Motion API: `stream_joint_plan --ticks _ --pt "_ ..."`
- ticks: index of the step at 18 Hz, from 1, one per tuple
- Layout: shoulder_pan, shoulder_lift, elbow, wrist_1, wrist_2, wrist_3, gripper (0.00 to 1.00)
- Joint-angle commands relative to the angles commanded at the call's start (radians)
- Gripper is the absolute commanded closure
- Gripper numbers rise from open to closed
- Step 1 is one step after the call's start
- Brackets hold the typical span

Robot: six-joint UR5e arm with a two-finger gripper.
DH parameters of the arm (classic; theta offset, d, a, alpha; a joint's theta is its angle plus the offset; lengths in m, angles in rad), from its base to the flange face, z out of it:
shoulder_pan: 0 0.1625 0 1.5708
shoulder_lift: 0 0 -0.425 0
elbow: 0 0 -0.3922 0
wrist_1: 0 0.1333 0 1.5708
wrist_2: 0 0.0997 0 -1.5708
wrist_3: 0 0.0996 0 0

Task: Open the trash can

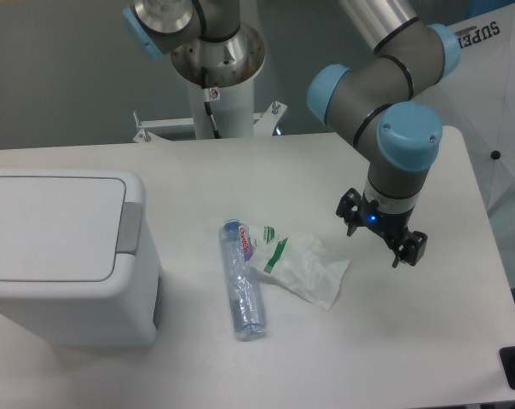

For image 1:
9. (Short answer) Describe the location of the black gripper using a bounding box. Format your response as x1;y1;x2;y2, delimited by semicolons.
336;187;428;268

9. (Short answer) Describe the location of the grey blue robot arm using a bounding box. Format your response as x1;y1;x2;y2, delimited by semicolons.
122;1;461;265

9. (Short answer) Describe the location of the white trash can body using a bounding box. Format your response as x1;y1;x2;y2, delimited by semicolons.
0;169;163;347

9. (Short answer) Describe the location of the white trash can lid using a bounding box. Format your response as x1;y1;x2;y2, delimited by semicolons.
0;176;125;282

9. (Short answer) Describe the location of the crumpled white plastic bag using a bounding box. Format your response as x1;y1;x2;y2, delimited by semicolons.
249;225;350;311

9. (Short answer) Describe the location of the crushed clear plastic bottle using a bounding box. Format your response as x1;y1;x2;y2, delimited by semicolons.
218;218;267;342

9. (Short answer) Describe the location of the white umbrella with lettering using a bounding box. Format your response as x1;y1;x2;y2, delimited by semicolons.
434;2;515;216

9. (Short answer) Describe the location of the grey lid push button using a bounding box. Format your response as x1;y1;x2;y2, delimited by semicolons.
116;202;143;256

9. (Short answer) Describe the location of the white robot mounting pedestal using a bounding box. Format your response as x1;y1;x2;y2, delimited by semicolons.
131;23;286;144

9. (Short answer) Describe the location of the black pedestal cable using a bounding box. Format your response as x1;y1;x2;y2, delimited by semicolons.
200;67;222;140

